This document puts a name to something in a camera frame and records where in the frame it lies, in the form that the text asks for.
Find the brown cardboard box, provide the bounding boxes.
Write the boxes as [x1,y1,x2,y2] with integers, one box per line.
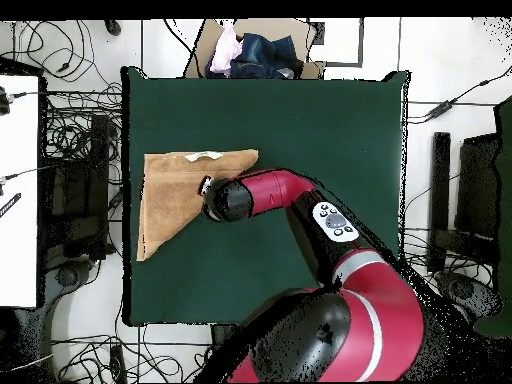
[185,18,327,80]

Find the white desk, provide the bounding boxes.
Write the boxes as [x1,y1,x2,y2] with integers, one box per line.
[0,73,41,309]

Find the black flat case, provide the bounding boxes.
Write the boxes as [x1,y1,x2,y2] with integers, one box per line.
[453,131,501,241]

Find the black loose floor cables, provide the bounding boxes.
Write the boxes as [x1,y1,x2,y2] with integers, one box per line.
[0,19,121,85]

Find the pale pink garment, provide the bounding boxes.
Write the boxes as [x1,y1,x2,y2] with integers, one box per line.
[208,21,244,75]

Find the tan terry towel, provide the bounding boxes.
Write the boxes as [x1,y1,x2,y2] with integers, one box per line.
[135,148,260,262]

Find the black cable with adapter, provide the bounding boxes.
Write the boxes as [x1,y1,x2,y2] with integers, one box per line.
[407,65,512,125]

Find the black upright bar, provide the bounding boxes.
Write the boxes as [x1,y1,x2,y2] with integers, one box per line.
[426,131,452,275]

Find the black cable tangle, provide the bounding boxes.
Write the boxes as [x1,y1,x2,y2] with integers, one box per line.
[51,335,213,383]
[39,81,123,161]

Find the black power strip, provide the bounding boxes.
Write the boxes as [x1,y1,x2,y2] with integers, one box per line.
[109,344,127,383]

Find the dark round floor stand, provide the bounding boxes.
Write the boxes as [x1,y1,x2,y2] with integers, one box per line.
[45,259,95,289]
[433,269,503,321]

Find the dark green table cloth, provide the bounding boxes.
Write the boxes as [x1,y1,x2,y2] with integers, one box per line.
[120,66,411,327]

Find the blue denim jeans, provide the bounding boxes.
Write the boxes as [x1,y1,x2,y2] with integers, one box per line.
[229,32,305,80]

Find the green hanging cloth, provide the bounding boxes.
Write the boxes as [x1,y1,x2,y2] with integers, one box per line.
[473,95,512,339]

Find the black flat strip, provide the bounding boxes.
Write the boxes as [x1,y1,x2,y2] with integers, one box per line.
[0,192,22,219]

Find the black equipment stand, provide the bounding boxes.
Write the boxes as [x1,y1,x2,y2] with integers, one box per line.
[39,113,111,261]

